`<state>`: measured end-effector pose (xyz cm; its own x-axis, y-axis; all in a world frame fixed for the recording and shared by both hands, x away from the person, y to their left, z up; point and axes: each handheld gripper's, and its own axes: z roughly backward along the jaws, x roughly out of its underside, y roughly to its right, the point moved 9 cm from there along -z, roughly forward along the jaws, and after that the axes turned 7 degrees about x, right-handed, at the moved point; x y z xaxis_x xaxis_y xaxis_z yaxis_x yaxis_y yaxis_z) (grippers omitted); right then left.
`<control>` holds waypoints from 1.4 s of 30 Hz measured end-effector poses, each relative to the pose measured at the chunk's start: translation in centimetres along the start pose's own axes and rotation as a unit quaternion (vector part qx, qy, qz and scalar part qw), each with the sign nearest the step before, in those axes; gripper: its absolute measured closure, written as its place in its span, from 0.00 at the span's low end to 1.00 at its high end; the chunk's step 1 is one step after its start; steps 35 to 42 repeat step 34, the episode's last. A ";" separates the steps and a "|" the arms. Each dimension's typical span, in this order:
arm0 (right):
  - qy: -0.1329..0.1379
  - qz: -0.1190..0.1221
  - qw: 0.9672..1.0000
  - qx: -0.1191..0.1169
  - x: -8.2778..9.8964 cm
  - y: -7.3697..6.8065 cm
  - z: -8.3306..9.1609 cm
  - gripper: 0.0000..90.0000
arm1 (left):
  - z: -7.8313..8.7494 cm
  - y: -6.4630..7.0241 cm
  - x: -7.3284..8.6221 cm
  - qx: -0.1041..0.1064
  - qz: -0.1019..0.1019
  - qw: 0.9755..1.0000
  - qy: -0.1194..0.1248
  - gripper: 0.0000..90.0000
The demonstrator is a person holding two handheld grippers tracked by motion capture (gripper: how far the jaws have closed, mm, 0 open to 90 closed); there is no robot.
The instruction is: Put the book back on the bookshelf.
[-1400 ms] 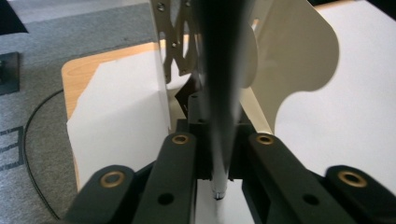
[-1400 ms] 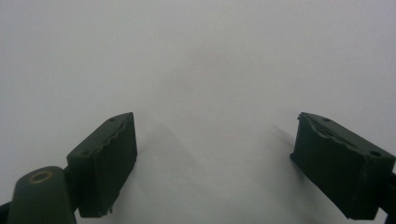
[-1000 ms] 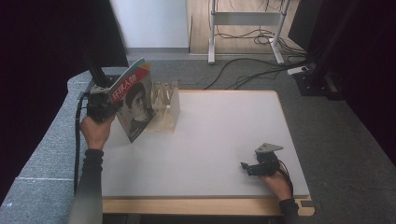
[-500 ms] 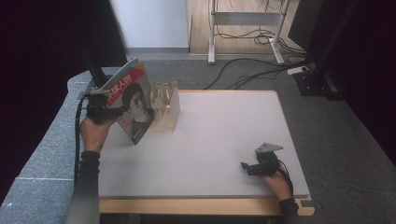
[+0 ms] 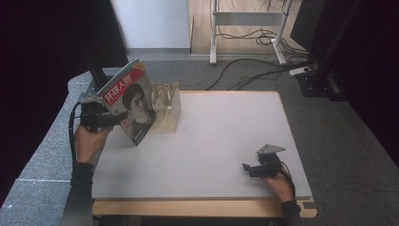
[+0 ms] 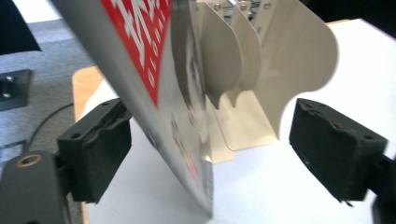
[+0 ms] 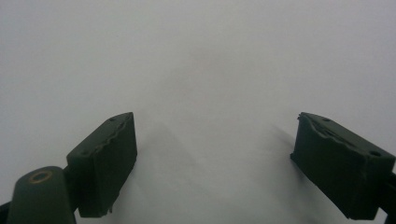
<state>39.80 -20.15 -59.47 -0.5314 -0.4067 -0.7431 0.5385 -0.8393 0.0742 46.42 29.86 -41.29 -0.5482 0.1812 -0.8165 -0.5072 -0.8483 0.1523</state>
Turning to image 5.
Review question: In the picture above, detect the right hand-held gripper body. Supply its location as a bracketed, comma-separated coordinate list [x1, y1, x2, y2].
[248, 143, 287, 179]

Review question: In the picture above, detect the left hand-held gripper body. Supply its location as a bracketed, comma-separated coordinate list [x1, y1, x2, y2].
[78, 91, 118, 134]

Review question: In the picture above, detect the magazine with portrait cover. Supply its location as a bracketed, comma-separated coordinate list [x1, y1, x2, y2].
[96, 57, 157, 147]

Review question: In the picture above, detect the wooden magazine rack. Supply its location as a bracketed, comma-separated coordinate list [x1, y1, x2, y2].
[149, 81, 183, 136]

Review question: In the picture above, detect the person's right hand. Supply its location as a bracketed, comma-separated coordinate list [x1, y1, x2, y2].
[261, 170, 296, 203]

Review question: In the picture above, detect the light grey table mat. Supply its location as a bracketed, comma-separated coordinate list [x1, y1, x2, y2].
[90, 90, 313, 201]

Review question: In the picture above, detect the white power strip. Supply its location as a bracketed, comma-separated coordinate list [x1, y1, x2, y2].
[288, 66, 312, 77]

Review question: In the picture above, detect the right hand-held gripper cable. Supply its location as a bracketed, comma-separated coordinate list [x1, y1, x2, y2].
[279, 160, 297, 200]

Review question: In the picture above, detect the black stand with base plate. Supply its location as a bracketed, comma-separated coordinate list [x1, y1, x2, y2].
[82, 51, 109, 95]
[295, 0, 347, 102]

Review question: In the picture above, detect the bundle of black floor cables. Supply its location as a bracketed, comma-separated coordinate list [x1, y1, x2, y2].
[204, 26, 318, 92]

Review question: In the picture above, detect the white metal stand frame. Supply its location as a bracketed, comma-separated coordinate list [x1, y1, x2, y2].
[209, 0, 295, 66]

